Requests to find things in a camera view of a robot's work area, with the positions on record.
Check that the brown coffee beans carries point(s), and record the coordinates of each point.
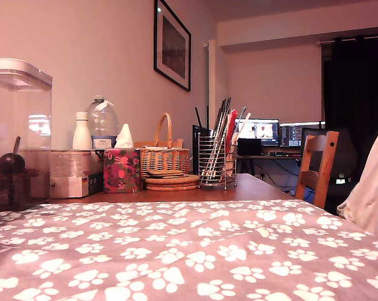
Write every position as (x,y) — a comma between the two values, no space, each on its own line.
(7,191)

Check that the black router with antennas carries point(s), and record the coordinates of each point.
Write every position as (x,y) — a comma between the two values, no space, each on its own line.
(202,150)

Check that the round cork trivet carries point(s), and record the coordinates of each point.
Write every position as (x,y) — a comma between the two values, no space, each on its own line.
(176,181)
(176,187)

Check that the square cork coaster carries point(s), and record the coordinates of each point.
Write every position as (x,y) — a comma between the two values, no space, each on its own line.
(164,176)
(164,172)

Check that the slim dark metal utensil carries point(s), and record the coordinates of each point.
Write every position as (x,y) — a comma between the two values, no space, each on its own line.
(222,116)
(228,105)

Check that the red flat utensil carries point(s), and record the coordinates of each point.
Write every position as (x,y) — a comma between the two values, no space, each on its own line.
(231,125)

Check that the small black box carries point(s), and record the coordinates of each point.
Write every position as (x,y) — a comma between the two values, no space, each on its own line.
(249,147)

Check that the pale wooden utensil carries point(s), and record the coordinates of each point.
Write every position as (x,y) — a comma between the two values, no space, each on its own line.
(244,123)

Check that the white tissue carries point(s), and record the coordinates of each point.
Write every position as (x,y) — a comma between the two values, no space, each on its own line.
(124,138)

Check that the floral tissue box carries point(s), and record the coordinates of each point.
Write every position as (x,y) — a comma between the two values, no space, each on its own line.
(122,172)

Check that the computer monitor bright picture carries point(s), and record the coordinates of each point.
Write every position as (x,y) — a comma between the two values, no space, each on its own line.
(264,131)

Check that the wooden computer desk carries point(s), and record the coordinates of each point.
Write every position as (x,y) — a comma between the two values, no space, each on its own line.
(270,156)

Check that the large clear water bottle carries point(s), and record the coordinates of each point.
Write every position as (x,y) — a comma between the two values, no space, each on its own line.
(103,122)

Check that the computer monitor dark text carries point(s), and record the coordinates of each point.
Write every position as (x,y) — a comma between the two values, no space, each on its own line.
(289,135)

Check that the black framed picture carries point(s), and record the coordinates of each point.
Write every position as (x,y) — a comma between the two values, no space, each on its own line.
(173,47)

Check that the white slim bottle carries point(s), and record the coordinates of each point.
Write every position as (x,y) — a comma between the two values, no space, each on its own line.
(82,131)

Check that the silver and white carton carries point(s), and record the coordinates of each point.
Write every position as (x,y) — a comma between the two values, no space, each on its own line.
(70,182)

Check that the grey paw print cloth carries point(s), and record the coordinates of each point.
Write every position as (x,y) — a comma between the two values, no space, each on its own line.
(270,251)

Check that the wooden chair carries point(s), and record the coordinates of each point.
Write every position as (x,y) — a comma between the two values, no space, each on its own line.
(330,156)

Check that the small lit electronic device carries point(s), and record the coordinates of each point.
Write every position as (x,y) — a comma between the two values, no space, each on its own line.
(341,181)

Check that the clear plastic storage container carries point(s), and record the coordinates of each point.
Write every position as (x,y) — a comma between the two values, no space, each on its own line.
(35,75)

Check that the dark curtain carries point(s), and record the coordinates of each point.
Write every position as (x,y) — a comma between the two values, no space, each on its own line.
(358,94)

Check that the black round scoop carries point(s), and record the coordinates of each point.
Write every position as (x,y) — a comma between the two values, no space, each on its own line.
(10,163)

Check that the pale draped blanket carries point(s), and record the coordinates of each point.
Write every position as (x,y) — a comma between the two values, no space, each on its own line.
(371,188)

